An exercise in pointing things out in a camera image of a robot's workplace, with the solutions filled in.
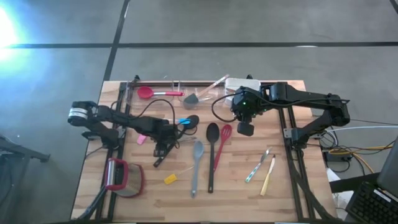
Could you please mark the yellow mini spatula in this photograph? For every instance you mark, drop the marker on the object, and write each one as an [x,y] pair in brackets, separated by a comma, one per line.
[170,179]

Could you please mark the white plastic bin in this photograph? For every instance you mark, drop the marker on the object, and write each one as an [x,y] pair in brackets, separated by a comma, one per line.
[239,83]

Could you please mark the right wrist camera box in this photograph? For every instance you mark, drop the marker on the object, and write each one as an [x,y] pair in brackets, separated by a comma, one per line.
[245,129]

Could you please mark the black metal stand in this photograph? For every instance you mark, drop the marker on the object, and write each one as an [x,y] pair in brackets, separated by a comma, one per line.
[18,149]

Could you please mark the black aluminium table frame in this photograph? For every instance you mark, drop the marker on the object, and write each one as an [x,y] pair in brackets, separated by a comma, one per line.
[295,193]

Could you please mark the grey metal bracket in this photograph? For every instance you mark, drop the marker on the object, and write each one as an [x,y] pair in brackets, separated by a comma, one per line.
[287,133]

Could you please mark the red spoon steel shaft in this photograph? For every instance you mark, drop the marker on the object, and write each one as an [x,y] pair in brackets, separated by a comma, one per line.
[145,92]

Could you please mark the red-trimmed steel box grater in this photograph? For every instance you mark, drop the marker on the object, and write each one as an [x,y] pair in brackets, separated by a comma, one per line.
[132,182]

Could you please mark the black nylon spoon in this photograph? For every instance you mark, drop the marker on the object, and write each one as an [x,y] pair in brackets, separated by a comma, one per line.
[213,133]
[194,119]

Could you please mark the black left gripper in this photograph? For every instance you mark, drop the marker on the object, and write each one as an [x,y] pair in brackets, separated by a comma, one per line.
[164,130]

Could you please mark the dark laptop computer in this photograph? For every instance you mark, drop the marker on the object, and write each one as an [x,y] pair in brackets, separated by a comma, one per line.
[373,205]

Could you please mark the red slotted spatula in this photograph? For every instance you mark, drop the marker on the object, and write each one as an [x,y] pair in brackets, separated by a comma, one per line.
[226,130]

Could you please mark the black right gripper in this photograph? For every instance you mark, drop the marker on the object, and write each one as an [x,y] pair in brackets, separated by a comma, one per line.
[248,105]

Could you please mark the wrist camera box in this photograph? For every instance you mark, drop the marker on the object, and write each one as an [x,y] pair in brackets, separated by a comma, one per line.
[245,129]
[159,152]

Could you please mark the blue mini spatula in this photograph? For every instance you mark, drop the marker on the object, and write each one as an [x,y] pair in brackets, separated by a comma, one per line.
[185,121]

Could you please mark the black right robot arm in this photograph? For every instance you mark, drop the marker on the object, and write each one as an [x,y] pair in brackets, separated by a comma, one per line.
[311,101]

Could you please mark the white paper sheet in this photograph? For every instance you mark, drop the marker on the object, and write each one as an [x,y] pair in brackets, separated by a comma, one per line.
[332,177]

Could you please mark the clear plastic bin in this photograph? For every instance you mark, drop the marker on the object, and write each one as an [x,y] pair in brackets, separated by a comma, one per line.
[155,104]
[205,104]

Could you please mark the pink mini spatula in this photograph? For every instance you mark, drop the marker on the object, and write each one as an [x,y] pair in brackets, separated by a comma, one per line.
[141,140]

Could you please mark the grey silicone spoon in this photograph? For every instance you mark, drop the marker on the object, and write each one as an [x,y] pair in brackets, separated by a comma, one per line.
[198,149]

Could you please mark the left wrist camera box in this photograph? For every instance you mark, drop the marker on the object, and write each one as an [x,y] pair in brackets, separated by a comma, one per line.
[159,152]

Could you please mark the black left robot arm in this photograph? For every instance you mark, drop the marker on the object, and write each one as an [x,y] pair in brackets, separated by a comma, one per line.
[124,118]

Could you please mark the black power box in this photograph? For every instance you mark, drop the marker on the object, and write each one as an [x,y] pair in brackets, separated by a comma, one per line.
[334,156]

